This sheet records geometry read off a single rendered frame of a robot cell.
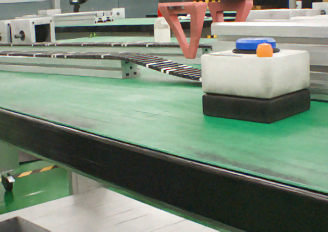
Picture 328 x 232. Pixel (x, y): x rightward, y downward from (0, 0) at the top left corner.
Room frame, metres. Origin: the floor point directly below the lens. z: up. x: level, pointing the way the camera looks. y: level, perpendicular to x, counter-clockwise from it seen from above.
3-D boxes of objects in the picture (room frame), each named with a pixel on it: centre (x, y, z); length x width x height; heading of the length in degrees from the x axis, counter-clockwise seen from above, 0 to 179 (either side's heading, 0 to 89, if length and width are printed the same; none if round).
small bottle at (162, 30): (1.34, 0.00, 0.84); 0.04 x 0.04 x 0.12
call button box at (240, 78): (0.55, -0.10, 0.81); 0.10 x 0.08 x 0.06; 136
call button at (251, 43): (0.54, -0.09, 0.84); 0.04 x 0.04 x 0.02
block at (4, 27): (1.71, 0.48, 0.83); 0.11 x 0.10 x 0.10; 133
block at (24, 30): (1.63, 0.39, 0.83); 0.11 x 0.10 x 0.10; 139
